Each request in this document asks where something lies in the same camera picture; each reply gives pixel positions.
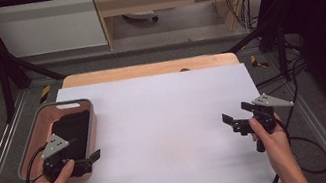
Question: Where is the white board sheet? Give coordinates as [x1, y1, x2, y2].
[3, 53, 283, 183]

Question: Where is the bundle of hanging cables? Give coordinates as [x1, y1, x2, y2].
[223, 0, 264, 35]

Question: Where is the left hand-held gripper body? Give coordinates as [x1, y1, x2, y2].
[36, 127, 97, 183]

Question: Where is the white cabinet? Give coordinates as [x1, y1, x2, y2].
[0, 0, 109, 64]

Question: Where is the left hand-held gripper cable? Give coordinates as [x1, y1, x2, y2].
[18, 142, 56, 183]

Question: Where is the hand-held gripper cable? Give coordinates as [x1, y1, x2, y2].
[255, 115, 300, 183]
[18, 142, 56, 183]

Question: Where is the yellow black floor tape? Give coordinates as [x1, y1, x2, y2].
[36, 84, 54, 105]
[249, 52, 270, 71]

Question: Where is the white chair base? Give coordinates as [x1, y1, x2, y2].
[122, 7, 161, 28]

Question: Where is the black metal stand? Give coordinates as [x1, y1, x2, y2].
[218, 0, 326, 91]
[0, 0, 73, 125]

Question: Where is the black cloth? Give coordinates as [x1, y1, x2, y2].
[49, 108, 99, 165]

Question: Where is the person's right hand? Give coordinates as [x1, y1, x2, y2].
[247, 109, 296, 175]

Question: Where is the pink basket with grey rim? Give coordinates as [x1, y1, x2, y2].
[6, 95, 108, 183]

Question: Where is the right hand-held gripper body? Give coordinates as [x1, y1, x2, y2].
[226, 87, 303, 158]

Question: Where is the right hand-held gripper cable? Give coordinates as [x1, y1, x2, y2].
[255, 115, 300, 183]

